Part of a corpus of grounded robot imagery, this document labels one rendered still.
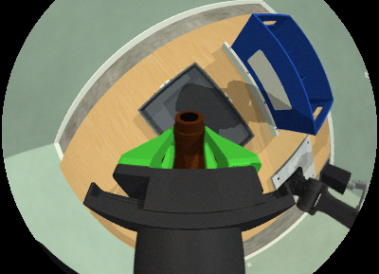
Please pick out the blue divided crate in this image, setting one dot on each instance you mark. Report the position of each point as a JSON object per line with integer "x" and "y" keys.
{"x": 291, "y": 83}

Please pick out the brown bottle with green label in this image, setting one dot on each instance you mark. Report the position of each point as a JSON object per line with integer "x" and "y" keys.
{"x": 189, "y": 132}

